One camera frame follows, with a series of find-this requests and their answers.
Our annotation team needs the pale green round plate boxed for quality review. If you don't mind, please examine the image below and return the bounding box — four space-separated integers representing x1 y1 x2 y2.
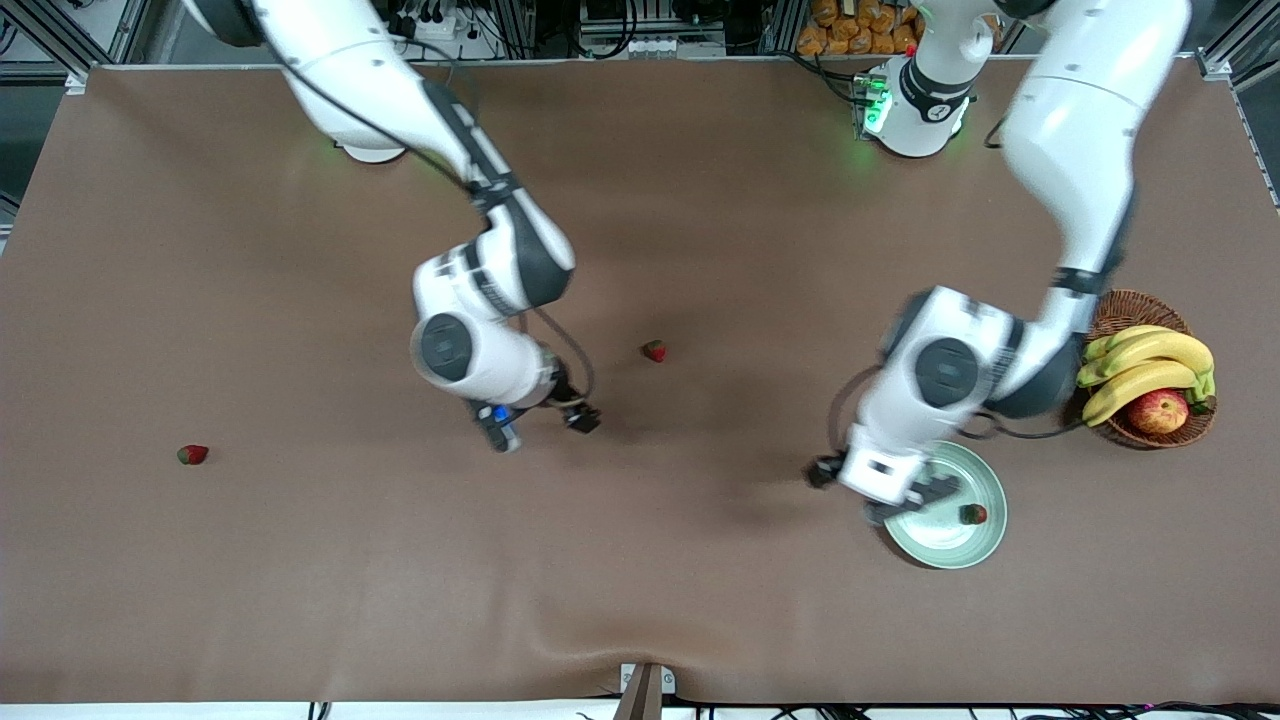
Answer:
883 440 1009 571

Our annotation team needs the brown table cloth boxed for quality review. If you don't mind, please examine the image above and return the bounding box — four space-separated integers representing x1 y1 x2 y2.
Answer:
0 60 1280 706

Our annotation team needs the red apple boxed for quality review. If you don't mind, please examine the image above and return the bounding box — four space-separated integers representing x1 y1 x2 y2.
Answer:
1126 389 1191 436

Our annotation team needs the brown wicker basket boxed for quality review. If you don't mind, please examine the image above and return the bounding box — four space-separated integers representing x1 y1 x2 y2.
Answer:
1085 289 1219 450

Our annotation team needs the white power strip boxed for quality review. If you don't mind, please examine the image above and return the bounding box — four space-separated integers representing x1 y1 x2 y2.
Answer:
395 5 473 43

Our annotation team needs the bag of orange bread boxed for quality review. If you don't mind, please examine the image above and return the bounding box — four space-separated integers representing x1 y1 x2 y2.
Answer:
797 0 926 57

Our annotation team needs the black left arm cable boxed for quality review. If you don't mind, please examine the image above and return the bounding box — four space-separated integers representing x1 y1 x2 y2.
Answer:
827 100 1091 461

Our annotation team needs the metal table edge bracket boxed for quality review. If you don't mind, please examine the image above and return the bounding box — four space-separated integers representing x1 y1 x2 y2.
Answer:
612 662 677 720

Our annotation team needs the aluminium frame rail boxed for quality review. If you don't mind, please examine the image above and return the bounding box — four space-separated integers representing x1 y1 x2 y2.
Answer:
0 0 151 66
1195 0 1280 211

